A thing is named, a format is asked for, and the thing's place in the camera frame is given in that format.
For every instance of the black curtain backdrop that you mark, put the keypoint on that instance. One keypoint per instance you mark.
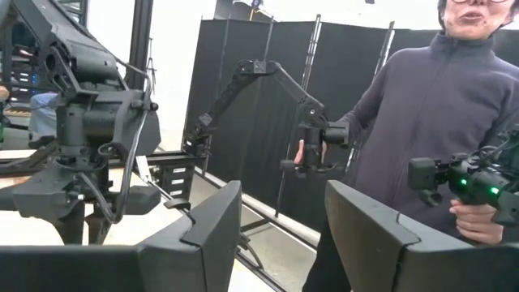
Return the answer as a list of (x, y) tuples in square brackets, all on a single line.
[(251, 121)]

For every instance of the black control box white labels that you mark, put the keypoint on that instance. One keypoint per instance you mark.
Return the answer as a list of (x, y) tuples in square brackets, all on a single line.
[(176, 182)]

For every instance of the silver tripod stand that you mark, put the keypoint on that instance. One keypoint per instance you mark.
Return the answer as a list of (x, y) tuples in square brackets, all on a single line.
[(314, 40), (385, 44)]

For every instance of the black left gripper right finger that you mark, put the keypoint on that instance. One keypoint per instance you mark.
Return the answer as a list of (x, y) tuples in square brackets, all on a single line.
[(405, 267)]

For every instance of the person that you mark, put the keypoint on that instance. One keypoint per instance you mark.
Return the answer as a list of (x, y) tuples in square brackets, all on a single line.
[(42, 117), (425, 101)]

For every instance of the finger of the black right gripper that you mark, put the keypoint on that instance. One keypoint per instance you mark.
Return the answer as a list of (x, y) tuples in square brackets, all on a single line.
[(97, 221), (69, 227)]

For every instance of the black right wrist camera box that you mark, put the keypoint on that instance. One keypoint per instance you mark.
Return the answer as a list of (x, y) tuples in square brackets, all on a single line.
[(134, 130)]

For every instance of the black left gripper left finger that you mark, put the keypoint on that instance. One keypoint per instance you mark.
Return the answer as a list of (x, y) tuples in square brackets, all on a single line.
[(121, 271)]

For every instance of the person's hand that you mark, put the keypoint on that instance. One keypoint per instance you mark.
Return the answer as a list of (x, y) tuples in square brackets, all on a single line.
[(300, 152), (478, 223)]

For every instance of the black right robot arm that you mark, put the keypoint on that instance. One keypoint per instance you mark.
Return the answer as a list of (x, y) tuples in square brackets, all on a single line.
[(81, 61)]

